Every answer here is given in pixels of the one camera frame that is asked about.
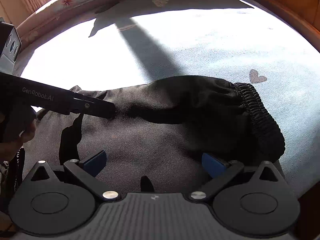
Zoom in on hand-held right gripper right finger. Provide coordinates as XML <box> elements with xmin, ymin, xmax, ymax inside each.
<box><xmin>189</xmin><ymin>152</ymin><xmax>279</xmax><ymax>202</ymax></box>

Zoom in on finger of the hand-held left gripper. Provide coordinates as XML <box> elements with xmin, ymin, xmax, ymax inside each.
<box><xmin>72</xmin><ymin>92</ymin><xmax>116</xmax><ymax>119</ymax></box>

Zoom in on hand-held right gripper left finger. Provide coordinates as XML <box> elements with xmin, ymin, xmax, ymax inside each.
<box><xmin>30</xmin><ymin>150</ymin><xmax>120</xmax><ymax>202</ymax></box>

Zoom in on black drawstring pants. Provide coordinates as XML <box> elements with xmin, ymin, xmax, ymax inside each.
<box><xmin>22</xmin><ymin>75</ymin><xmax>286</xmax><ymax>195</ymax></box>

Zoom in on person's left hand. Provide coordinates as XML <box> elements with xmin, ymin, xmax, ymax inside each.
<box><xmin>0</xmin><ymin>112</ymin><xmax>37</xmax><ymax>161</ymax></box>

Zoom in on folded floral quilt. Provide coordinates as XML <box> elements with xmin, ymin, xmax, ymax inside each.
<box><xmin>15</xmin><ymin>0</ymin><xmax>220</xmax><ymax>43</ymax></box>

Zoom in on wooden headboard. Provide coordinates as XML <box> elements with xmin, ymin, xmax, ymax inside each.
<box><xmin>217</xmin><ymin>0</ymin><xmax>320</xmax><ymax>53</ymax></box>

